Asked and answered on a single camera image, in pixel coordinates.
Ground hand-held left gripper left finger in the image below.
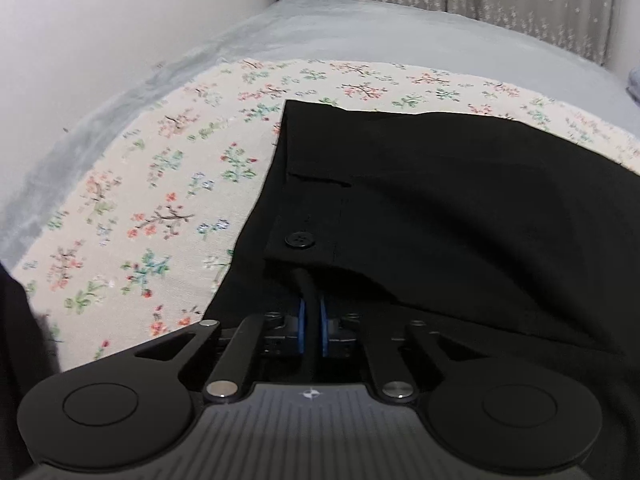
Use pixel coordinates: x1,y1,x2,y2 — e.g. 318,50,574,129
134,297,308,406

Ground person's dark clothing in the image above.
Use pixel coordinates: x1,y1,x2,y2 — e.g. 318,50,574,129
0,262,63,480

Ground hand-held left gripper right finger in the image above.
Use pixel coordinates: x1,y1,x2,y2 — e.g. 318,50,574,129
319,297,493,406

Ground pale grey-blue bed sheet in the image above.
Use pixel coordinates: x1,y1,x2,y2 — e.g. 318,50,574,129
0,0,640,261

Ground floral printed sheet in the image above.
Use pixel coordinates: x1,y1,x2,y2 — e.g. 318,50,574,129
10,58,640,376

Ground black pants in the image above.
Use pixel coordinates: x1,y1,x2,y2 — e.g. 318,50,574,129
202,100,640,480

